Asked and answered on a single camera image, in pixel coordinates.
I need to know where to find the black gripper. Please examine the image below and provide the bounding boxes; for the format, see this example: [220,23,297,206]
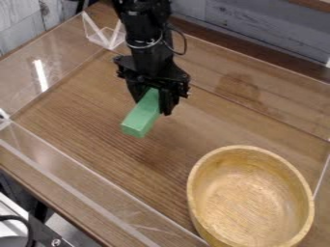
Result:
[114,55,192,116]

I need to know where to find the green rectangular block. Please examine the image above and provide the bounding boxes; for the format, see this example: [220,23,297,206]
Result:
[122,89,161,138]

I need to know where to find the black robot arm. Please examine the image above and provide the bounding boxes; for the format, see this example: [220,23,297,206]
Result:
[112,0,192,116]

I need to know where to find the brown wooden bowl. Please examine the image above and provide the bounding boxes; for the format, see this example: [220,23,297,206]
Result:
[188,145,315,247]

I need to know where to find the clear acrylic corner bracket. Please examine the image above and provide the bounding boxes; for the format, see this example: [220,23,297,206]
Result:
[82,12,126,50]

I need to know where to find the clear acrylic tray wall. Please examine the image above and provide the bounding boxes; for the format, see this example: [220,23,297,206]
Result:
[0,109,209,247]

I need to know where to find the black cable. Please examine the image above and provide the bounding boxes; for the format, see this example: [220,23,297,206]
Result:
[0,214,37,247]

